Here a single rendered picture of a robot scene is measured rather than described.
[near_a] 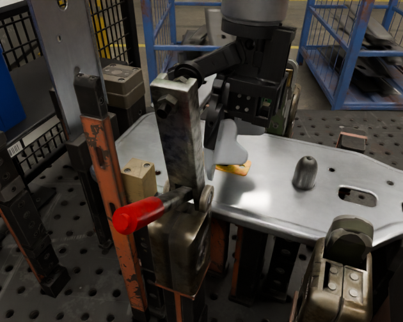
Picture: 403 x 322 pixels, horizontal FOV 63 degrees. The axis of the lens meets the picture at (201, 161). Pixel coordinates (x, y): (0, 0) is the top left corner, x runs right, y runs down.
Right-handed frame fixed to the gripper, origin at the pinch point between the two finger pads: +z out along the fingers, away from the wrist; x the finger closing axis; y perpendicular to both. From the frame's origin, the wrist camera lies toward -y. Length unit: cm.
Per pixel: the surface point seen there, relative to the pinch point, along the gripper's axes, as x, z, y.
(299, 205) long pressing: -2.0, 2.4, 13.3
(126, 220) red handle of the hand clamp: -25.5, -9.2, 1.5
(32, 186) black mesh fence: 9, 33, -56
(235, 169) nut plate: 1.3, 2.1, 2.6
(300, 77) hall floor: 278, 71, -17
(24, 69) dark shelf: 12, 0, -52
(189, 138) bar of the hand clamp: -16.0, -11.7, 2.0
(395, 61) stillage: 238, 33, 50
